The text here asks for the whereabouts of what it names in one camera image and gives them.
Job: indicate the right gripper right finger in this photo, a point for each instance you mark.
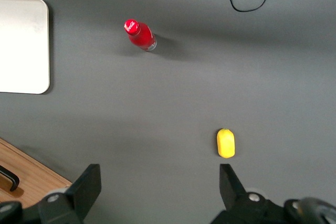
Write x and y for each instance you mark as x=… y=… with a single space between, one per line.
x=232 y=190

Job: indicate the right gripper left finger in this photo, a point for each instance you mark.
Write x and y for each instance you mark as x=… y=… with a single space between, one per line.
x=84 y=187

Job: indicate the yellow lemon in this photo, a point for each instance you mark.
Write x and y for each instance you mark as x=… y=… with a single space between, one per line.
x=225 y=144

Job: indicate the wooden drawer cabinet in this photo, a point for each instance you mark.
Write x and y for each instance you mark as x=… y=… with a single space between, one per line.
x=31 y=166

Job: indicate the white rectangular tray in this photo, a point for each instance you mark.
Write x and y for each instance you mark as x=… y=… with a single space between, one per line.
x=21 y=45

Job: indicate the red cola bottle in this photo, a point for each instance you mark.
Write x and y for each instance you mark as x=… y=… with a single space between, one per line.
x=140 y=36

